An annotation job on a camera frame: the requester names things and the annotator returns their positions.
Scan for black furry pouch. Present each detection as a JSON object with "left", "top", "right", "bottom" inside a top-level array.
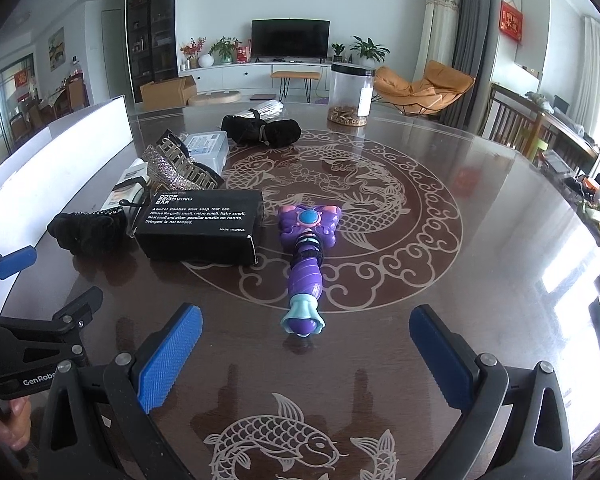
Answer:
[{"left": 47, "top": 208, "right": 129, "bottom": 257}]

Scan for orange lounge chair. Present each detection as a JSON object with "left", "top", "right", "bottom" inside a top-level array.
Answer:
[{"left": 374, "top": 60, "right": 476, "bottom": 117}]

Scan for grey curtain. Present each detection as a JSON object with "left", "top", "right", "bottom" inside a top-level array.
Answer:
[{"left": 447, "top": 0, "right": 503, "bottom": 126}]

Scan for red flower plant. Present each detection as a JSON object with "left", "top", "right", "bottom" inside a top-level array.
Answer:
[{"left": 180, "top": 37, "right": 207, "bottom": 70}]

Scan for white storage box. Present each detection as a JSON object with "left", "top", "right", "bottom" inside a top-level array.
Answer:
[{"left": 0, "top": 96, "right": 135, "bottom": 311}]

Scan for red wall hanging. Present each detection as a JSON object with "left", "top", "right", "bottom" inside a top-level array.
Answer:
[{"left": 500, "top": 1, "right": 524, "bottom": 43}]

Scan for black fuzzy earmuffs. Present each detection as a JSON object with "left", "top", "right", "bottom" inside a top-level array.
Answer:
[{"left": 221, "top": 114, "right": 302, "bottom": 149}]

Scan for dark tall bookshelf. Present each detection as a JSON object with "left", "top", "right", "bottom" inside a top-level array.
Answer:
[{"left": 126, "top": 0, "right": 178, "bottom": 86}]

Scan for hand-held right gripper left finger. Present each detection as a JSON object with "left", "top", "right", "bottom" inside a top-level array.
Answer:
[{"left": 39, "top": 303, "right": 203, "bottom": 480}]

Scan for white television cabinet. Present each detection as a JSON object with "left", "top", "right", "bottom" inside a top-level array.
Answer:
[{"left": 177, "top": 57, "right": 381, "bottom": 98}]

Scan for brown cardboard box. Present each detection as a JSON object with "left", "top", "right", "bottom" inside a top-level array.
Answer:
[{"left": 140, "top": 76, "right": 197, "bottom": 110}]

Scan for wet wipes pack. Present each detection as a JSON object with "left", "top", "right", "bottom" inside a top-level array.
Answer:
[{"left": 182, "top": 131, "right": 229, "bottom": 171}]

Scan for purple toy wand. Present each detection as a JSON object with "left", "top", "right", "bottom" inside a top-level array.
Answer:
[{"left": 277, "top": 203, "right": 344, "bottom": 338}]

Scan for wooden slatted bench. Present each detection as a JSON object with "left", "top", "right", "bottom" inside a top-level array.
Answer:
[{"left": 480, "top": 82, "right": 600, "bottom": 166}]

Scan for flat screen television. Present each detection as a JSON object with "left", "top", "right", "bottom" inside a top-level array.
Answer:
[{"left": 251, "top": 19, "right": 331, "bottom": 58}]

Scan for bundle of cotton swabs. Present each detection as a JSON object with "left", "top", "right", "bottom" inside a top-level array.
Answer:
[{"left": 237, "top": 100, "right": 285, "bottom": 120}]

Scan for white sheer curtain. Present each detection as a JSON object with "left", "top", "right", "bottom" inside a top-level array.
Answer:
[{"left": 577, "top": 15, "right": 600, "bottom": 171}]

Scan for wooden bench with metal legs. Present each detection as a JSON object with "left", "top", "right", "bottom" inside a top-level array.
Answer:
[{"left": 271, "top": 70, "right": 322, "bottom": 103}]

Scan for round beige floor cushion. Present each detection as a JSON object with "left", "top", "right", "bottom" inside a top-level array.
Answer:
[{"left": 188, "top": 89, "right": 242, "bottom": 107}]

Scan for clear plastic canister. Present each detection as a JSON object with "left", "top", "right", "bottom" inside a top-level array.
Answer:
[{"left": 328, "top": 62, "right": 376, "bottom": 127}]

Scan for large leafy potted plant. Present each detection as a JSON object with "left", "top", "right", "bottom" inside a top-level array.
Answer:
[{"left": 350, "top": 36, "right": 391, "bottom": 65}]

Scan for person's left hand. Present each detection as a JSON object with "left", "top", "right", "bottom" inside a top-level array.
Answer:
[{"left": 0, "top": 396, "right": 33, "bottom": 453}]

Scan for green potted plant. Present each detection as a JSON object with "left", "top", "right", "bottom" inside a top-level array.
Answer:
[{"left": 210, "top": 36, "right": 243, "bottom": 65}]

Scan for cream tube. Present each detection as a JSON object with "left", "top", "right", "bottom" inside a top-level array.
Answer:
[{"left": 102, "top": 158, "right": 148, "bottom": 211}]

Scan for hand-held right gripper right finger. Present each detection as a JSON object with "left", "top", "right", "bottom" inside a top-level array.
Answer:
[{"left": 409, "top": 304, "right": 573, "bottom": 480}]

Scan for framed wall painting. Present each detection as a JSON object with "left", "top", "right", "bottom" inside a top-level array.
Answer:
[{"left": 47, "top": 27, "right": 66, "bottom": 71}]

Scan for covered standing air conditioner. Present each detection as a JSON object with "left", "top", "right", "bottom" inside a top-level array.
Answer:
[{"left": 414, "top": 0, "right": 462, "bottom": 81}]

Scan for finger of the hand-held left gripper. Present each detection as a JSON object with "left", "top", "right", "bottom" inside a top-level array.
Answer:
[
  {"left": 0, "top": 286, "right": 104, "bottom": 342},
  {"left": 0, "top": 247, "right": 37, "bottom": 286}
]

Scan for pile of small clutter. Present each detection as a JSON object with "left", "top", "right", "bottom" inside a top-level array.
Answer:
[{"left": 540, "top": 150, "right": 600, "bottom": 261}]

